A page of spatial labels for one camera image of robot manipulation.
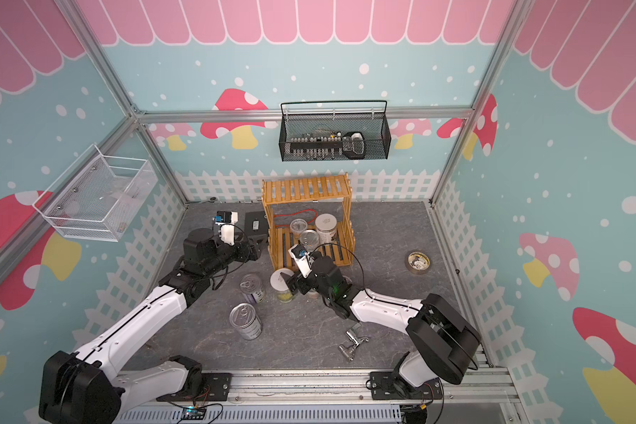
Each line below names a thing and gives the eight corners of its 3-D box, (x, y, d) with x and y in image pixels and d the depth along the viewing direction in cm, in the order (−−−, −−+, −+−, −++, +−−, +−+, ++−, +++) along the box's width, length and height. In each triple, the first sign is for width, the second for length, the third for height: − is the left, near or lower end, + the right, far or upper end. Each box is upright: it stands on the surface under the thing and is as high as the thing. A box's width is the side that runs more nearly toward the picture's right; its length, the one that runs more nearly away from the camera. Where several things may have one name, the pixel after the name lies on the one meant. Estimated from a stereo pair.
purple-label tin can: (244, 304, 92) (237, 293, 86) (248, 284, 97) (242, 273, 90) (264, 304, 92) (259, 293, 86) (267, 284, 97) (262, 273, 90)
